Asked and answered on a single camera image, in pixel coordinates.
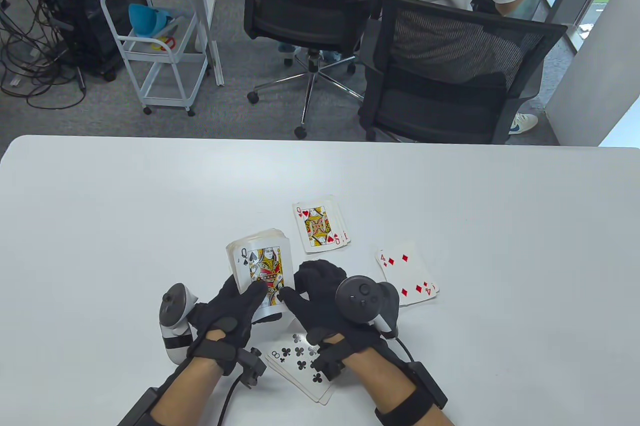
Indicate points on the eight of clubs playing card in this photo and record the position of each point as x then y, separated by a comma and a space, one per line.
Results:
295, 366

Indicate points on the grey white VR controller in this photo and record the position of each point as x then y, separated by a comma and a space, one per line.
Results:
172, 341
357, 301

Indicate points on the four of diamonds playing card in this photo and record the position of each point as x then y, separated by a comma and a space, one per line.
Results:
410, 271

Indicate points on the blue plastic funnel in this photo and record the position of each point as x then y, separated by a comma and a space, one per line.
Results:
142, 21

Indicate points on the queen of hearts playing card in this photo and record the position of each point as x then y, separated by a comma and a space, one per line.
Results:
315, 223

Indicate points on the person's right hand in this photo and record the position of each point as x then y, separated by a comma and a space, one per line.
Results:
320, 311

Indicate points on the person's left forearm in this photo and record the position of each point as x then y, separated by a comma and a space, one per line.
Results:
185, 393

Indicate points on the black computer tower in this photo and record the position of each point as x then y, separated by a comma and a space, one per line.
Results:
75, 6

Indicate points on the deck of playing cards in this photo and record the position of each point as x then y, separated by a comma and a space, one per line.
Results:
265, 261

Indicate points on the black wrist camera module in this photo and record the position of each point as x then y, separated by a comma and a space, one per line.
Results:
250, 366
327, 361

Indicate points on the person's right forearm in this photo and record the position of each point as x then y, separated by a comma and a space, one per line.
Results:
385, 381

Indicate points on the person's left hand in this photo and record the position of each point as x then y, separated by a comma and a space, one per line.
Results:
225, 321

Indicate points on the black mesh office chair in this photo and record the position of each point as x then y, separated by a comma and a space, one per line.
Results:
450, 111
300, 16

